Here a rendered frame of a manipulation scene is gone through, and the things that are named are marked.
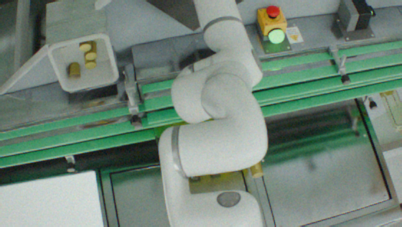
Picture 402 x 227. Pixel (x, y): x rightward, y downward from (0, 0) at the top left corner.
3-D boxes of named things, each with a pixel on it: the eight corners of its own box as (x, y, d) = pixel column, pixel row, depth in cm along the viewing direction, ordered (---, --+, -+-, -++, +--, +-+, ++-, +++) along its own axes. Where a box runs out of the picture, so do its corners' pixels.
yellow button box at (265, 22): (255, 22, 146) (263, 41, 142) (257, 6, 140) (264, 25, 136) (277, 19, 147) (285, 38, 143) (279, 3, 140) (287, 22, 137)
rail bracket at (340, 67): (324, 49, 143) (339, 86, 137) (328, 34, 137) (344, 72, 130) (336, 48, 144) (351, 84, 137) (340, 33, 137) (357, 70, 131)
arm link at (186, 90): (258, 111, 88) (177, 143, 92) (263, 77, 110) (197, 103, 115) (237, 62, 86) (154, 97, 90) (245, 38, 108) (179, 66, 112)
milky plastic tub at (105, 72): (63, 70, 145) (64, 93, 140) (44, 24, 125) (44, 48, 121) (117, 57, 146) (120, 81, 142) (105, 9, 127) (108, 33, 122)
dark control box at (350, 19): (336, 11, 148) (346, 31, 144) (340, -4, 141) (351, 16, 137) (357, 9, 149) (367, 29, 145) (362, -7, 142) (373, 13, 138)
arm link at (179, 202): (267, 198, 91) (190, 207, 94) (247, 104, 80) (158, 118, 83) (266, 263, 78) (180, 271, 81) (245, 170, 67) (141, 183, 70)
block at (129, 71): (125, 82, 148) (128, 103, 144) (121, 65, 140) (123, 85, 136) (137, 80, 148) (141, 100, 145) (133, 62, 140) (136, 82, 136)
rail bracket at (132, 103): (130, 105, 146) (136, 143, 140) (121, 74, 131) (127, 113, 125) (140, 103, 146) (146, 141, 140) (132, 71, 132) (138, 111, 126)
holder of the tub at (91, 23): (67, 77, 149) (69, 98, 146) (46, 23, 126) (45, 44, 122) (119, 66, 151) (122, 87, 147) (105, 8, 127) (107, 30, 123)
